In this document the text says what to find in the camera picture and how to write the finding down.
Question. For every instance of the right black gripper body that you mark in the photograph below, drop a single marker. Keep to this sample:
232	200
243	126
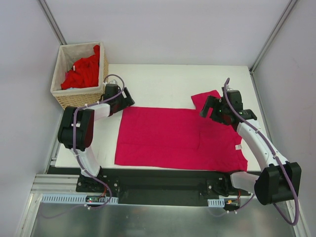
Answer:
212	107

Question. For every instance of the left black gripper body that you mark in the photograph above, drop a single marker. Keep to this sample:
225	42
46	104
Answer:
126	99

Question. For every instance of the magenta t shirt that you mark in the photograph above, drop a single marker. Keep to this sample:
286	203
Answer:
178	139

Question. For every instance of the wicker laundry basket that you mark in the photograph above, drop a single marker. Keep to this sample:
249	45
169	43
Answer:
67	56

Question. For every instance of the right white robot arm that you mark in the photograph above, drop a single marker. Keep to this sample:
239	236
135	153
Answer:
279	179

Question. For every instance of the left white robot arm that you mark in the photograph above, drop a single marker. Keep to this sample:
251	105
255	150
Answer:
77	126

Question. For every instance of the red t shirt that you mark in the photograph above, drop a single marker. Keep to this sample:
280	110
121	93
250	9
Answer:
84	73

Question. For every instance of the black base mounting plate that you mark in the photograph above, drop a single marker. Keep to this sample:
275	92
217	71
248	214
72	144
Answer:
156	187

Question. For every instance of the right white cable duct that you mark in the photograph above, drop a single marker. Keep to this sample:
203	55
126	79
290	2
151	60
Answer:
216	203

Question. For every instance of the white cable duct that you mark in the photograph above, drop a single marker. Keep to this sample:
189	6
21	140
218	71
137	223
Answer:
216	203
78	199

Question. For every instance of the left aluminium frame post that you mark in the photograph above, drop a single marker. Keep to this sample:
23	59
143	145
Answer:
52	21

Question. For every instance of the aluminium frame post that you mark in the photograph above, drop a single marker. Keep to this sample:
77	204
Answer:
274	33
52	21

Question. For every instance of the left white cable duct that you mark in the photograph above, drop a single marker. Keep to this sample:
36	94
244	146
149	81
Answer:
78	199

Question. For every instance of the right aluminium frame post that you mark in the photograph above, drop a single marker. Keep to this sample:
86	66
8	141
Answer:
274	33

